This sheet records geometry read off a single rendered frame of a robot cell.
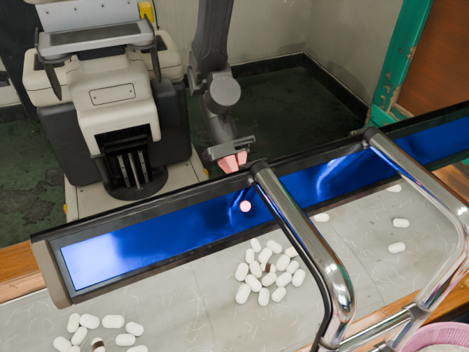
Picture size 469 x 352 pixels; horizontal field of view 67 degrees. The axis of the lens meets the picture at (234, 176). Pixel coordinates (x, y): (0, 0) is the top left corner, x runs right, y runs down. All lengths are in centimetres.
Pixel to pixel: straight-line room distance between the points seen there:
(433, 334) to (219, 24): 64
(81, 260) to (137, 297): 37
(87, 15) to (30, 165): 150
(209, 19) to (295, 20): 230
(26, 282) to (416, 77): 95
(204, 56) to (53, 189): 158
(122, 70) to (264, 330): 77
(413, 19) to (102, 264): 81
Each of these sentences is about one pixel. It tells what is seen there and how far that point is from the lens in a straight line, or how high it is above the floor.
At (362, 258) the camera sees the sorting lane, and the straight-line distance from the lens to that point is 79.
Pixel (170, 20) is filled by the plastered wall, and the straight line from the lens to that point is 255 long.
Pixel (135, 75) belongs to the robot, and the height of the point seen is 89.
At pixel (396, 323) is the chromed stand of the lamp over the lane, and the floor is 97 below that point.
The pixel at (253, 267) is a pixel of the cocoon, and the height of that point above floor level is 76.
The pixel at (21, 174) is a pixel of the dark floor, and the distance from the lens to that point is 231.
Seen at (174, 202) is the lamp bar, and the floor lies 111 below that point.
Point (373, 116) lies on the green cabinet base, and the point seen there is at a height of 81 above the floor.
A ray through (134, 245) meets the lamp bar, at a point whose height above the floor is 108.
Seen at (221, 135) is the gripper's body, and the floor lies 95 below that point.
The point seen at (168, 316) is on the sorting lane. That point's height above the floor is 74.
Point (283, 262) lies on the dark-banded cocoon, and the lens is 72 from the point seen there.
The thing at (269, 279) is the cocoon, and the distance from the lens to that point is 71.
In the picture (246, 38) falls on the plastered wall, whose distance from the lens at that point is 277.
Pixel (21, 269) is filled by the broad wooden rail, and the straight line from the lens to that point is 82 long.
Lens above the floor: 137
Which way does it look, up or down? 44 degrees down
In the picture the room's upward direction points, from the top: straight up
